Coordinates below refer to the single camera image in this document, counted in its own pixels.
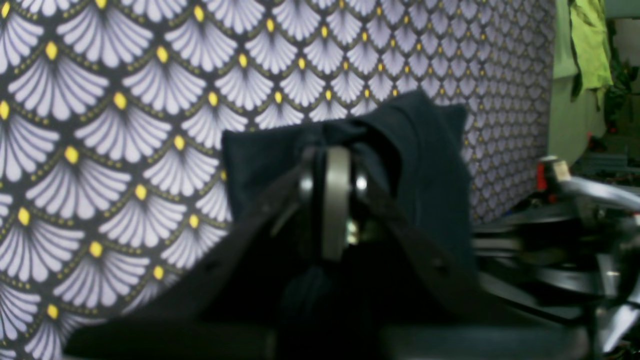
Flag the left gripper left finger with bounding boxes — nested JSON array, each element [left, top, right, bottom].
[[120, 145, 339, 331]]

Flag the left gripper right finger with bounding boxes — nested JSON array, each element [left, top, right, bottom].
[[330, 146, 501, 326]]

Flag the dark navy T-shirt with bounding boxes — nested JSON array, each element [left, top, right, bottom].
[[222, 90, 477, 342]]

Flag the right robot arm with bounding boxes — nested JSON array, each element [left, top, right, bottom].
[[473, 156, 639, 360]]

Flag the fan-patterned grey tablecloth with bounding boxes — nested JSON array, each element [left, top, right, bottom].
[[0, 0, 557, 360]]

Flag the green cloth in background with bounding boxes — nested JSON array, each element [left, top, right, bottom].
[[569, 0, 613, 96]]

